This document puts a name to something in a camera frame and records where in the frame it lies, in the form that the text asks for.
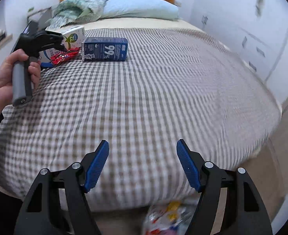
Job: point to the person left hand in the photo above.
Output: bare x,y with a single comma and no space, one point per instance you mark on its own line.
6,89

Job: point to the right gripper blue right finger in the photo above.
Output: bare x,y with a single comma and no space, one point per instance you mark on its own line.
245,212

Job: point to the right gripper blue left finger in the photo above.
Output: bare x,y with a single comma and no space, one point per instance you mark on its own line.
56,201

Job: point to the white built-in wardrobe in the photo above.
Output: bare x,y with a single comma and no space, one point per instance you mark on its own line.
257,30

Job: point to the lined trash bin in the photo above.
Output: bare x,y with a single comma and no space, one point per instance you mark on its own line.
169,218

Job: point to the black bedside trolley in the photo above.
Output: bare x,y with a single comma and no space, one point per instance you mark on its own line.
42,17

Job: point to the white milk carton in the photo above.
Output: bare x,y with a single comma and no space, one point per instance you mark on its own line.
72,38

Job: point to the brown checkered blanket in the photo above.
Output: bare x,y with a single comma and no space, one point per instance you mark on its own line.
175,84

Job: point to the blue milk carton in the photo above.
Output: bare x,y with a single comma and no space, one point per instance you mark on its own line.
104,49

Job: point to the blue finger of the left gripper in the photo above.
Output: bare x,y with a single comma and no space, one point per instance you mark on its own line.
46,65

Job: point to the red snack wrapper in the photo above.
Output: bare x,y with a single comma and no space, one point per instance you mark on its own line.
63,56

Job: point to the green floral quilt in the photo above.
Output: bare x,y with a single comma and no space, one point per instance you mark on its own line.
76,12

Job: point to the light blue pillow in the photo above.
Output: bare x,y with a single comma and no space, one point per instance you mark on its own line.
156,9

